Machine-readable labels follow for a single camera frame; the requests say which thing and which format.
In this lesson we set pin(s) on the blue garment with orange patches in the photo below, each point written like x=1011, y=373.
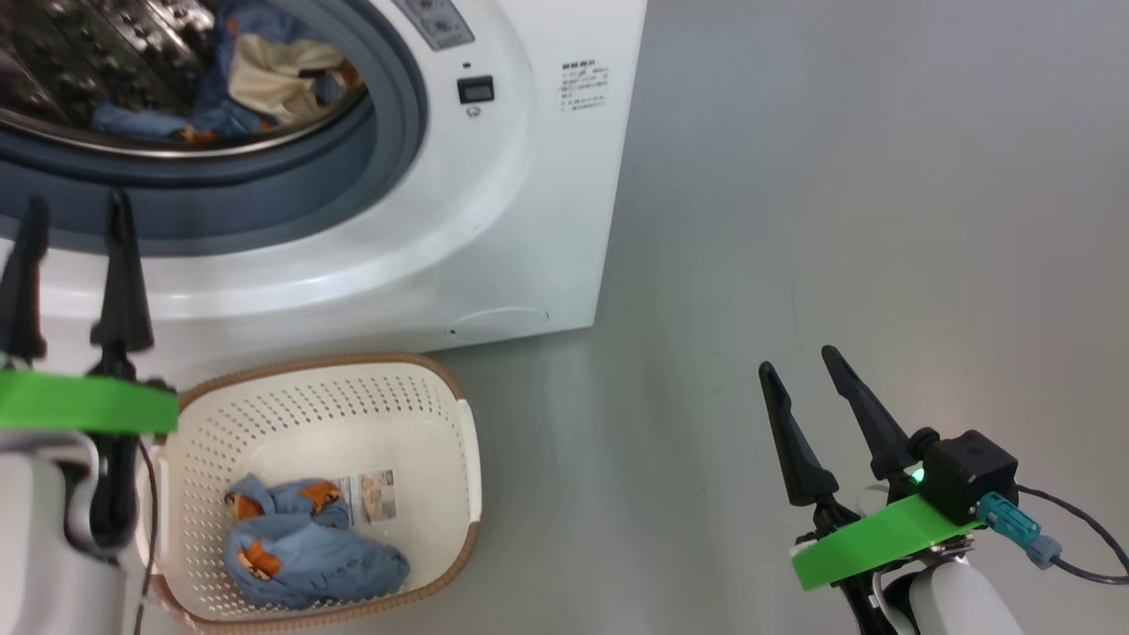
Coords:
x=326, y=564

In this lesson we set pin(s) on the blue garment with cream lining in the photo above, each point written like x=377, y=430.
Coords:
x=273, y=79

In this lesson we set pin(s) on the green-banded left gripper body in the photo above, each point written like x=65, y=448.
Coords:
x=79, y=401

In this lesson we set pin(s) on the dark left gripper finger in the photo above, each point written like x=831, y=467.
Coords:
x=22, y=291
x=123, y=300

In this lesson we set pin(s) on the black door latch socket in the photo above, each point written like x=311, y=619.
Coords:
x=475, y=90

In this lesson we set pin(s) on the stainless steel washer drum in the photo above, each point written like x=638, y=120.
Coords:
x=79, y=53

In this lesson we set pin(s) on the grey warning sticker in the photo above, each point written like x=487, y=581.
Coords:
x=437, y=22

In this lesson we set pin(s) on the cream basket with brown rim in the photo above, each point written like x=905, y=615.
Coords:
x=353, y=406

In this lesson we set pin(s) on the white front-load washing machine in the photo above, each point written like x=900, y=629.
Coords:
x=529, y=220

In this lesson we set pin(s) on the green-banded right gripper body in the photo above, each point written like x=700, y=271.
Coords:
x=882, y=538

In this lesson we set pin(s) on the paper label inside basket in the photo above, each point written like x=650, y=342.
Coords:
x=370, y=498

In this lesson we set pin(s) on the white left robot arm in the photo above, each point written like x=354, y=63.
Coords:
x=44, y=547

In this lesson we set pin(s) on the round white filter cover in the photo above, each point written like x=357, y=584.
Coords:
x=498, y=322

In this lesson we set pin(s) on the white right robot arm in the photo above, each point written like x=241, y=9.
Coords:
x=957, y=600

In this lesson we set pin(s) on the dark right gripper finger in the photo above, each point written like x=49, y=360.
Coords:
x=873, y=423
x=803, y=459

